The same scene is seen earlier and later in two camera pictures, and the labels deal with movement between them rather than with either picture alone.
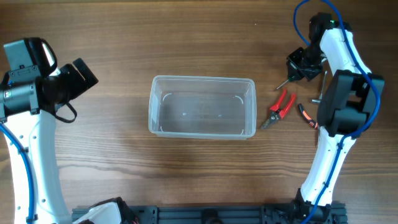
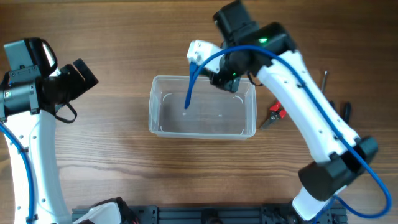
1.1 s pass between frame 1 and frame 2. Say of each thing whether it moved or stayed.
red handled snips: stayed
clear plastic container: stayed
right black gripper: moved
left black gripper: stayed
